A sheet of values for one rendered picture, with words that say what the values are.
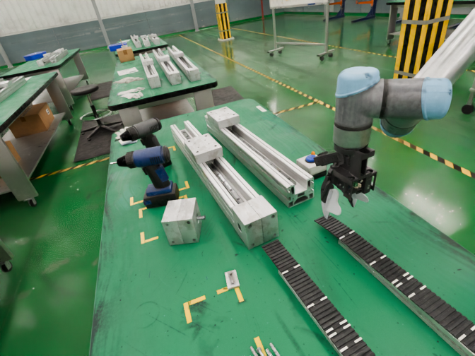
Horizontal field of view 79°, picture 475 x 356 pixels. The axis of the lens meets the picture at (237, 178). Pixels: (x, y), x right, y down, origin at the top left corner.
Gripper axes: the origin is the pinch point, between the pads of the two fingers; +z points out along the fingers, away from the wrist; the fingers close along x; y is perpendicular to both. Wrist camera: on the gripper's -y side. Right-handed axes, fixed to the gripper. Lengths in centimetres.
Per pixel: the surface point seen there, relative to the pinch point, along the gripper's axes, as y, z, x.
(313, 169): -25.4, 5.3, 11.1
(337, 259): 6.9, 10.2, -5.2
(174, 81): -213, 8, 5
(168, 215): -24.0, 1.4, -41.0
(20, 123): -380, 53, -167
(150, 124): -72, -10, -35
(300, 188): -19.1, 5.6, 1.4
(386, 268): 16.5, 6.8, 0.3
